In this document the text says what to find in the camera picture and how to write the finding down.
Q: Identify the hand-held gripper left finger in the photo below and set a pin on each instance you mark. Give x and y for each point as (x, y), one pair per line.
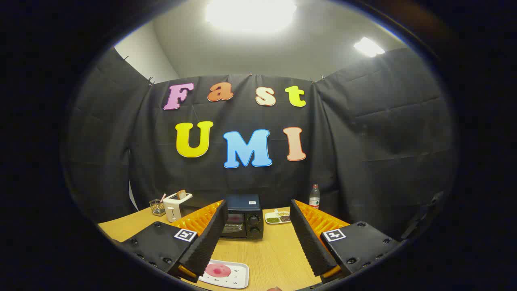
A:
(208, 238)

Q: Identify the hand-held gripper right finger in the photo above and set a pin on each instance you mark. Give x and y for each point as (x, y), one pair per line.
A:
(309, 238)

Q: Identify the pink round ham slice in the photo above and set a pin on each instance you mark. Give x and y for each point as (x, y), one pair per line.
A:
(218, 270)

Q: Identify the white square plate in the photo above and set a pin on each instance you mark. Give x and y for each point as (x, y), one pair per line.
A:
(236, 279)

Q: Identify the black toaster oven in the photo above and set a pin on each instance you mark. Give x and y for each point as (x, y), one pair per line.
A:
(242, 202)

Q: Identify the white bread toaster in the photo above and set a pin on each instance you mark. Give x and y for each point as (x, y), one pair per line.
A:
(173, 210)

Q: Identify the white divided bean dish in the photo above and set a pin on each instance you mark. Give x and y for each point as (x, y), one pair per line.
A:
(277, 219)

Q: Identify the red label water bottle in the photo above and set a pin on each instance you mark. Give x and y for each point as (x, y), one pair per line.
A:
(314, 198)

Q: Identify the brown bread slice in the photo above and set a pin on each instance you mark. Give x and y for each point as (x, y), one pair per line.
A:
(181, 194)

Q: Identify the clear glass holder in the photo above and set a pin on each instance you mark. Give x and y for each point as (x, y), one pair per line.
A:
(156, 207)

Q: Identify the small ceiling light panel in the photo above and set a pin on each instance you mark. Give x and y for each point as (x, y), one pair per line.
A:
(368, 47)

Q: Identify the large ceiling light panel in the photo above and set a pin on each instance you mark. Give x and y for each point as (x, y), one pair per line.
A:
(250, 14)

